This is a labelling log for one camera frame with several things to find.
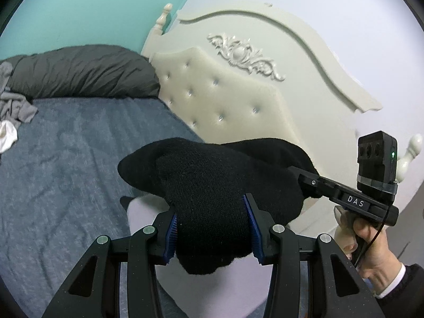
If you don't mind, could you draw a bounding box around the black sweater white trim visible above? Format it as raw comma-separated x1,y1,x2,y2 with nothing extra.
117,136,323,276

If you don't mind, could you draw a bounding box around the person's right forearm sleeve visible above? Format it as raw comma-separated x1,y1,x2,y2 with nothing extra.
377,264,423,318

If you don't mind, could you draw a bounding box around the person's right hand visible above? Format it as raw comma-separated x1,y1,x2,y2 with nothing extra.
333,205,404,296

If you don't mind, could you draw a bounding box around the folded lilac garment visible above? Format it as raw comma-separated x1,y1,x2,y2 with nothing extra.
121,193,271,317

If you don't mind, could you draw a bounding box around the blue patterned bed sheet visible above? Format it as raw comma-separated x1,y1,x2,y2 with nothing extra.
1,98,196,317

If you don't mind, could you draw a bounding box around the cream tufted headboard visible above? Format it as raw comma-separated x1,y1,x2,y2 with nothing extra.
140,1,424,239

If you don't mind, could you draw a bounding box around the white garment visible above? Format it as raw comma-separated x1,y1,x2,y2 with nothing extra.
0,121,18,154

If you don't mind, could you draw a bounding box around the grey sweatshirt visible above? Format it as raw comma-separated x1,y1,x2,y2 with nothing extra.
1,62,38,129

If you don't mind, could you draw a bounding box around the black cable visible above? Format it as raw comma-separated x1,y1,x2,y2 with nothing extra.
354,205,393,269

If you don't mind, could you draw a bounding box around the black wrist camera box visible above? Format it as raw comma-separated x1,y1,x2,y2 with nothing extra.
356,131,398,205

